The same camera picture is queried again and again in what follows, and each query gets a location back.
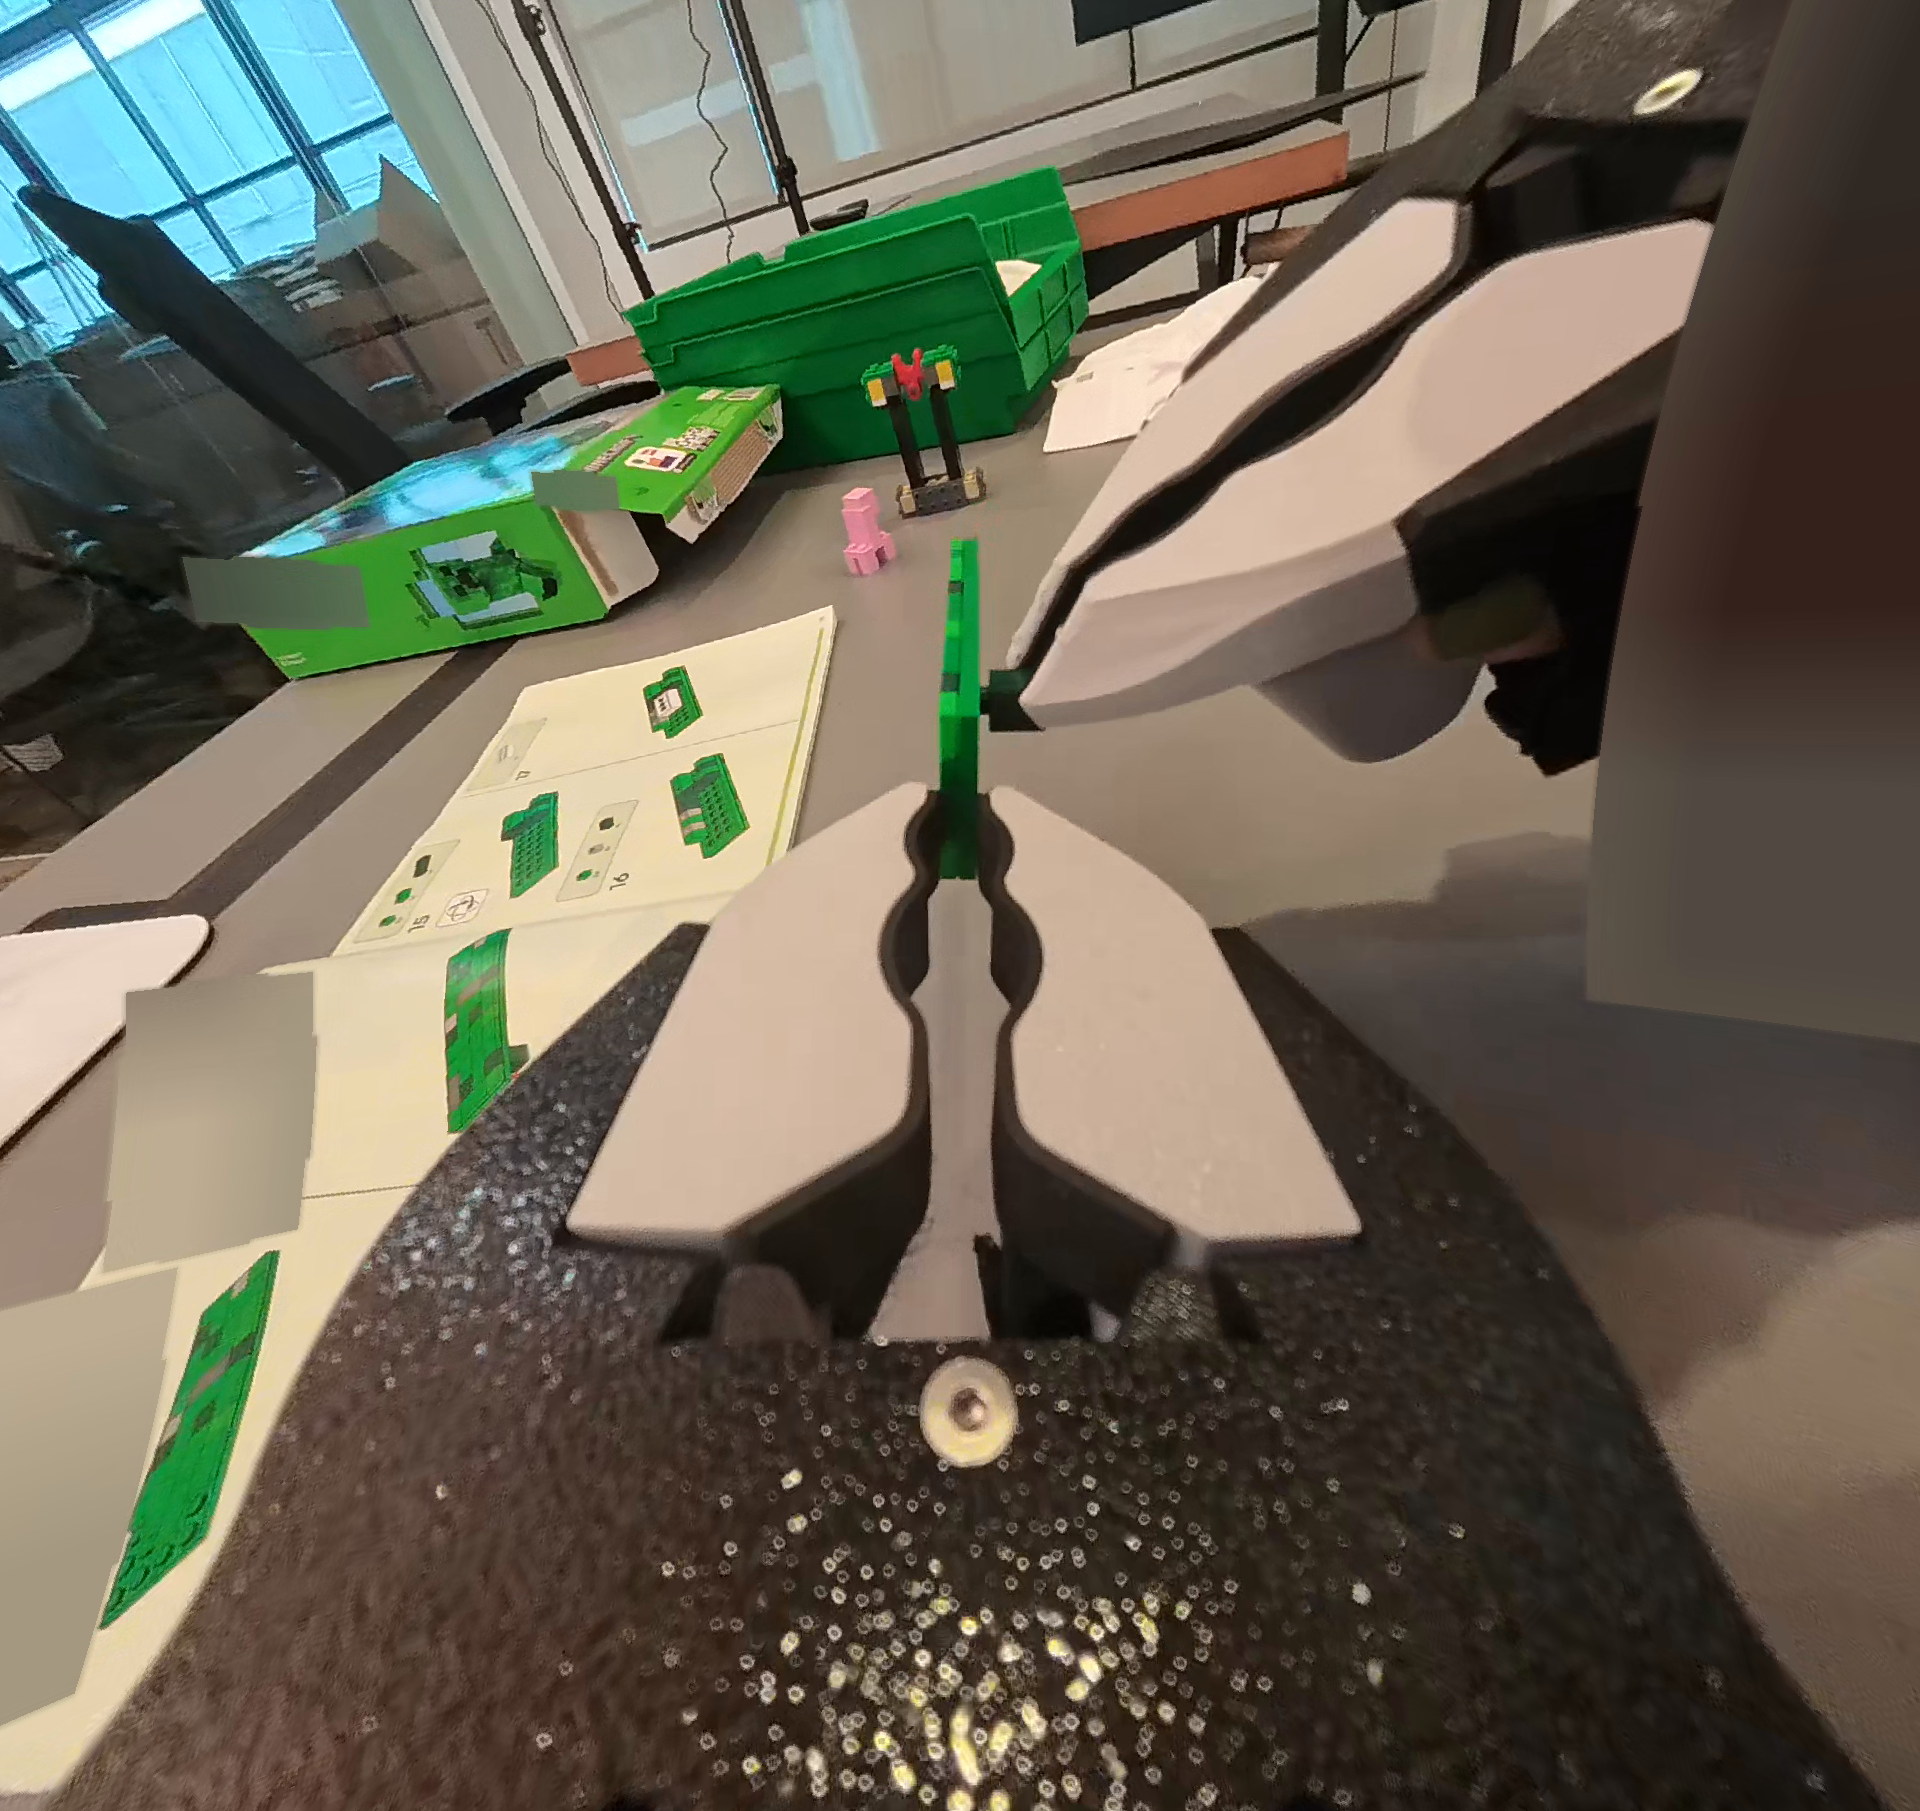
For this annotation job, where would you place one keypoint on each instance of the studio light on stand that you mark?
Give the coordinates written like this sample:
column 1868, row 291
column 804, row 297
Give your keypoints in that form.
column 531, row 39
column 756, row 73

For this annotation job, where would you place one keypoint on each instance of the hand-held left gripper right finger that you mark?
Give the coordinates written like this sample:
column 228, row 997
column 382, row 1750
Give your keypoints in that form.
column 1185, row 1074

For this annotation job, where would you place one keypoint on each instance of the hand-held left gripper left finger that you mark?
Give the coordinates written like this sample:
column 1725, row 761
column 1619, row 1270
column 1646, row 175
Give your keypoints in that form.
column 750, row 1074

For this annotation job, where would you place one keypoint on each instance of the brown-edged side desk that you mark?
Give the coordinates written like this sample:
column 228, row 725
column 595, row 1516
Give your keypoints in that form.
column 1228, row 199

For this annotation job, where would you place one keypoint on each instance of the black brick tower model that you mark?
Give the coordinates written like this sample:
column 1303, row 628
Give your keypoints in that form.
column 927, row 445

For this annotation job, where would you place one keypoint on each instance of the green brick plate assembly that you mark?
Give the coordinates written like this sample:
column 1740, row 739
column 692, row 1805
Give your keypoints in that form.
column 960, row 761

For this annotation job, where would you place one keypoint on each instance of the black board on white stand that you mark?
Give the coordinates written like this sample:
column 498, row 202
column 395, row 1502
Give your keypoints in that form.
column 76, row 1000

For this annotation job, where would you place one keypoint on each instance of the black office chair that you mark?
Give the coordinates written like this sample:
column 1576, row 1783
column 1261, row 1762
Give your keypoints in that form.
column 224, row 325

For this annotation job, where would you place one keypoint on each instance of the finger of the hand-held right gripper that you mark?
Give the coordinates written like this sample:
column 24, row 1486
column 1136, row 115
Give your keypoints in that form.
column 1319, row 297
column 1351, row 519

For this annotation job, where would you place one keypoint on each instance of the open building instruction booklet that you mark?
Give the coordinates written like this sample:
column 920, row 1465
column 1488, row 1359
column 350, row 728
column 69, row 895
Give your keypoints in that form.
column 750, row 733

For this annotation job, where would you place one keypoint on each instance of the small dark green brick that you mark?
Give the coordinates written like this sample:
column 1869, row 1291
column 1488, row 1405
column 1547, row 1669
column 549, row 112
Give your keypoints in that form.
column 1003, row 697

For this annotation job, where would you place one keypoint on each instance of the green plastic bin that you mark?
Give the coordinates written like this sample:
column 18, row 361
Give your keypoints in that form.
column 839, row 325

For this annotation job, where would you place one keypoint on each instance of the green toy set box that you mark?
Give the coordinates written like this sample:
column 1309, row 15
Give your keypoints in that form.
column 495, row 573

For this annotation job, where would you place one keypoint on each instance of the white paper sheets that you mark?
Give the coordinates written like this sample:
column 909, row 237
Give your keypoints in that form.
column 1140, row 387

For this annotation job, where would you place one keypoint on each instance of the grey desk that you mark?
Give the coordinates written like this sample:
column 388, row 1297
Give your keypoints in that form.
column 1200, row 821

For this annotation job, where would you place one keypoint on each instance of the pink brick pig figure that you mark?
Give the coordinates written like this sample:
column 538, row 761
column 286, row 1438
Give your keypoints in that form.
column 866, row 534

